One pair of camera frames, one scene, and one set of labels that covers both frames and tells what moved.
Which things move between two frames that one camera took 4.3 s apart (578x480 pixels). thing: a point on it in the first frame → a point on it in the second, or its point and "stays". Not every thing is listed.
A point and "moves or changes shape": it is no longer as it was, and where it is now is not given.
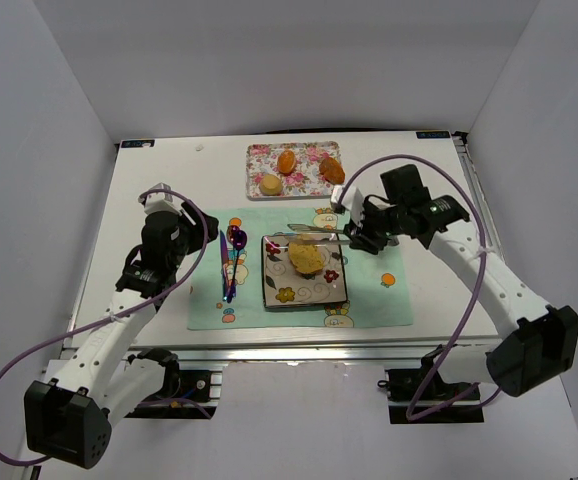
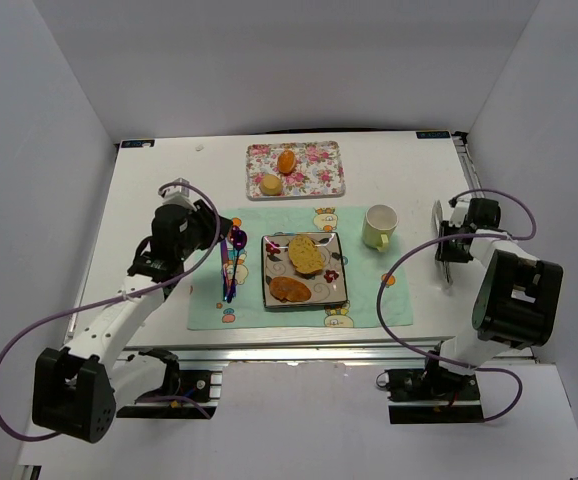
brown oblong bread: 331,170 → 289,289
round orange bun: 286,162 stays
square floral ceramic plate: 284,285 stays
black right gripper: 367,232 → 447,243
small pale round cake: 270,185 stays
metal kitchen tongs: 317,228 moves or changes shape
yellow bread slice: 305,257 stays
